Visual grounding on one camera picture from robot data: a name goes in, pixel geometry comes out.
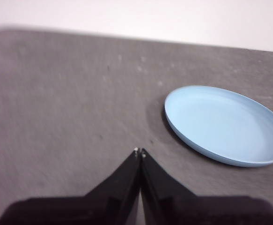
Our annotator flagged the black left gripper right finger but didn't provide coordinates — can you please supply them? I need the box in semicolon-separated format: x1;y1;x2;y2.
140;148;273;225

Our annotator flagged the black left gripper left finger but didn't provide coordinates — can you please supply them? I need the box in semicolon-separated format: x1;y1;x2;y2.
0;147;141;225

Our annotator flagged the light blue round plate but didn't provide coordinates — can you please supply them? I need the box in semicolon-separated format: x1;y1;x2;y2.
164;85;273;168

